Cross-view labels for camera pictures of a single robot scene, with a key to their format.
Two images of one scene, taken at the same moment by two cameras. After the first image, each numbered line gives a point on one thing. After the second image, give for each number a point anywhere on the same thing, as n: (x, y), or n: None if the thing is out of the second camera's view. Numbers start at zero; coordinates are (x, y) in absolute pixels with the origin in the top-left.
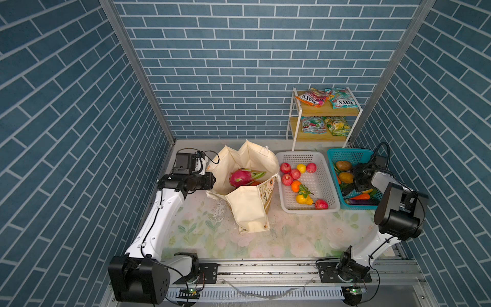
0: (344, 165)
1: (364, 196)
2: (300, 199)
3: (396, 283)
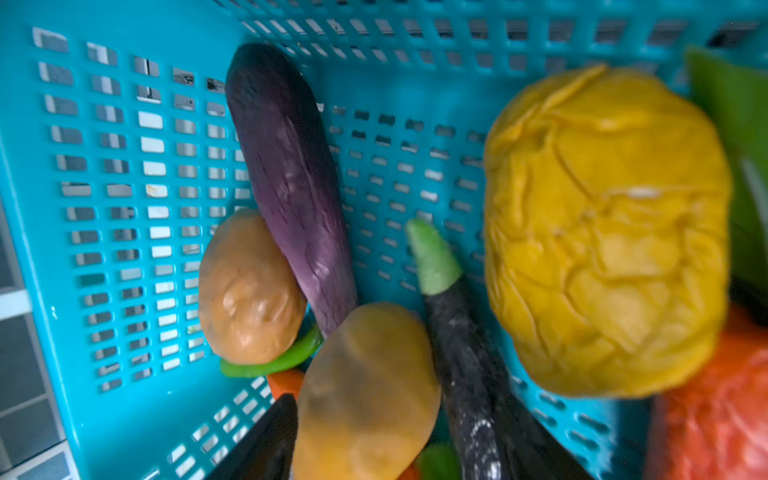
0: (252, 300)
1: (715, 427)
2: None
3: None
